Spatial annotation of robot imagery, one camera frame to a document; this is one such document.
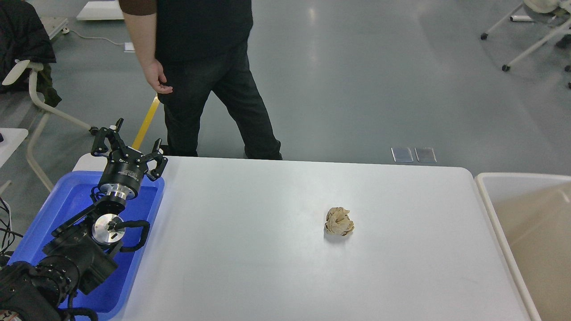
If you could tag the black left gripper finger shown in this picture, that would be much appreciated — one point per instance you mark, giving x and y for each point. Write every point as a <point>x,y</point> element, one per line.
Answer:
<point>154,163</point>
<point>108,143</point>

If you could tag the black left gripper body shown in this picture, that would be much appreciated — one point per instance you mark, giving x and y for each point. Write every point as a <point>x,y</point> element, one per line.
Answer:
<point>123,175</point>

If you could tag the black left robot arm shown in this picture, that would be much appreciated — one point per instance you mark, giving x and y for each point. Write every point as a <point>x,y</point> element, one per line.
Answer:
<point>81,255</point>

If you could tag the white floor power adapter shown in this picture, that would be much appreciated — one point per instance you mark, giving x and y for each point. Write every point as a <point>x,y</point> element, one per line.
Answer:
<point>128,47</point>

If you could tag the white side table corner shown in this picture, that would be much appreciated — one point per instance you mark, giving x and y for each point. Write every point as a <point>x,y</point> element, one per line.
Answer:
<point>12,138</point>

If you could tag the person in black clothes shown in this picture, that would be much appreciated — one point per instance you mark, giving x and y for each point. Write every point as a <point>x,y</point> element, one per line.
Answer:
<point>189,49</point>

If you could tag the white flat floor box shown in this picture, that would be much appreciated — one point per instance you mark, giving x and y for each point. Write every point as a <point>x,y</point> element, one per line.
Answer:
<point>102,10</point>

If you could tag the white chair with black jacket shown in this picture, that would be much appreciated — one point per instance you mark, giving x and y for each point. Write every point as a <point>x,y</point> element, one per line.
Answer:
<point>26,56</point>

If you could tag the crumpled brown paper ball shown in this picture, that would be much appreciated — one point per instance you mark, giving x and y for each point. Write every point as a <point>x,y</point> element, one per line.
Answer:
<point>338,222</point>

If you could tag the left metal floor plate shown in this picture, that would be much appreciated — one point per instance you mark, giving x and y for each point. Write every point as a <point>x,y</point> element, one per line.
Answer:
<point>402,155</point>

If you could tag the metal floor plate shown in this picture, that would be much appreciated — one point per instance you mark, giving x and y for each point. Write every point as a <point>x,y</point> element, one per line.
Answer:
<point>425,155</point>
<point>402,155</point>

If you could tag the right metal floor plate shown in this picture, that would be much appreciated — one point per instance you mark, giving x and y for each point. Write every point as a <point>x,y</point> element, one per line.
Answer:
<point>425,155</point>

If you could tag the beige plastic bin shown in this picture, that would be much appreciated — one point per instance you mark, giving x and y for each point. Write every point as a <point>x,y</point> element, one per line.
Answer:
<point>531,217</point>

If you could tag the white rolling chair frame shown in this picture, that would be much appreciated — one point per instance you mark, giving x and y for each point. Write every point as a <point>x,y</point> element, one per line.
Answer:
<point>530,25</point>

